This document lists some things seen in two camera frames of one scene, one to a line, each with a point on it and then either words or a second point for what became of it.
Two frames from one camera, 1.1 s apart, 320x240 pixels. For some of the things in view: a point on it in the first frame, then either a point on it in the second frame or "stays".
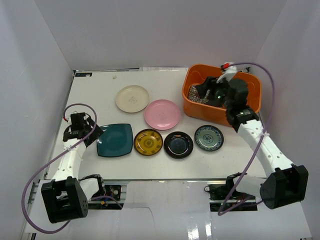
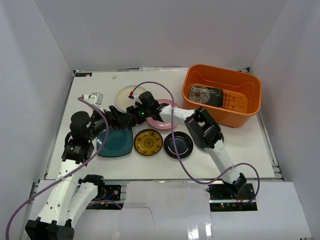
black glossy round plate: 178,145 stays
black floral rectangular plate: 193,96 stays
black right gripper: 209,84 to 134,110
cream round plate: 132,99 stays
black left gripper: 92,133 to 113,117
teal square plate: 116,140 stays
